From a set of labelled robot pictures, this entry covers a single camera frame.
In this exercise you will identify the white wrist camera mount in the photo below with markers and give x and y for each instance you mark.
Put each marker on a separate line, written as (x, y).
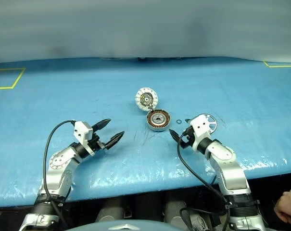
(199, 128)
(82, 131)

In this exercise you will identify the white round motor cover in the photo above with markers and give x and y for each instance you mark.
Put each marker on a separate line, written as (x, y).
(146, 98)

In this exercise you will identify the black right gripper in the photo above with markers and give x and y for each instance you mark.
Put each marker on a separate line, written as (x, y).
(188, 138)

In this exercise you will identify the white spoked round cover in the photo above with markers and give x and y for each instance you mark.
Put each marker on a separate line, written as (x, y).
(213, 125)

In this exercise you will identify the blue plastic table cover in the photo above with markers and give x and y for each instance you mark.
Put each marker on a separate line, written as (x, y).
(63, 101)

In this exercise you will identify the person's bare hand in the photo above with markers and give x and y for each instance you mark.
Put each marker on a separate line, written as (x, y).
(284, 207)

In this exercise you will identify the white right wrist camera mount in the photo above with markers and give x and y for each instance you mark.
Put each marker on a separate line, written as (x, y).
(199, 128)

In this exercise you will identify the blue-grey robot torso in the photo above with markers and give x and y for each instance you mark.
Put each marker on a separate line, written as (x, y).
(135, 226)

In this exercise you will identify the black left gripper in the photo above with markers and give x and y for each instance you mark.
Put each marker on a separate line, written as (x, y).
(95, 143)

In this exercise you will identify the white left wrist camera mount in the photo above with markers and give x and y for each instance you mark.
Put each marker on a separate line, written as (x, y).
(82, 131)

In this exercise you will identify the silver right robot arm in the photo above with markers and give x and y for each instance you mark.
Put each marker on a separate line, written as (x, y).
(228, 168)

